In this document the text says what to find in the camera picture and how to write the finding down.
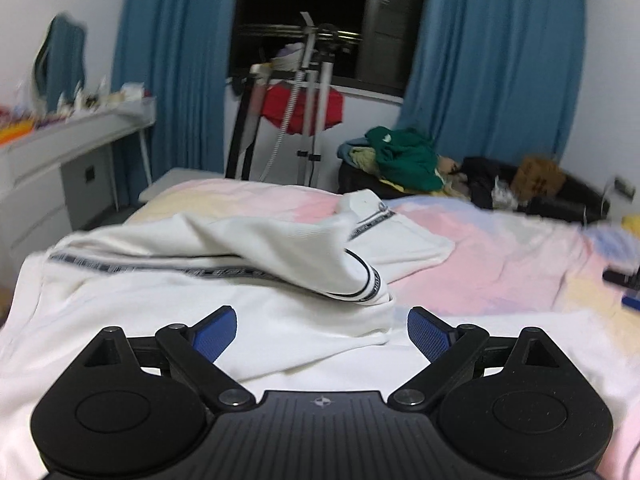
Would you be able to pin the pastel patchwork bed blanket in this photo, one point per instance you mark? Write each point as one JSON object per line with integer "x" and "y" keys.
{"x": 500, "y": 265}

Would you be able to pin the teal hanging cloth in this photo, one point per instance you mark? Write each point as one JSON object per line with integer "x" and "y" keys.
{"x": 60, "y": 60}

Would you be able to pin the green garment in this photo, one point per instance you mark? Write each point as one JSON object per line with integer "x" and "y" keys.
{"x": 405, "y": 155}

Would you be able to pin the blue curtain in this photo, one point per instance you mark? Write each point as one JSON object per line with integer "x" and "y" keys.
{"x": 175, "y": 60}
{"x": 500, "y": 60}

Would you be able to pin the white shirt with black trim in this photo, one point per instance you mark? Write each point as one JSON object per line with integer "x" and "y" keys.
{"x": 150, "y": 260}

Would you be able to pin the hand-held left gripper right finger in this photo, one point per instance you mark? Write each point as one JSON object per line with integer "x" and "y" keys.
{"x": 429, "y": 334}

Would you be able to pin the metal clothes rack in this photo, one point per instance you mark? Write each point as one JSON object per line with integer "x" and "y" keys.
{"x": 312, "y": 110}

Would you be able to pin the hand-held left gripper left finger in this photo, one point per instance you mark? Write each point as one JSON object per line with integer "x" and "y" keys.
{"x": 216, "y": 334}

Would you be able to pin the desk clutter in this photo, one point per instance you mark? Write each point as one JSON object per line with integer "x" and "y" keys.
{"x": 75, "y": 105}

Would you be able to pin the pile of mixed clothes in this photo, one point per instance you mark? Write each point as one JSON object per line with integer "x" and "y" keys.
{"x": 360, "y": 157}

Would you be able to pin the white desk with drawers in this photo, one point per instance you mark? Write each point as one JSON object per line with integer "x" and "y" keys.
{"x": 55, "y": 160}

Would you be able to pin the brown cardboard box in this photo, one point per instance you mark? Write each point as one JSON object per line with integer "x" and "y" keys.
{"x": 539, "y": 175}

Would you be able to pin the red cloth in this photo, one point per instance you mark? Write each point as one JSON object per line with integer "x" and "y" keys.
{"x": 280, "y": 105}

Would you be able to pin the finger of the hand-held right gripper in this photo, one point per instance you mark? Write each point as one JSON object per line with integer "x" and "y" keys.
{"x": 622, "y": 278}
{"x": 631, "y": 303}

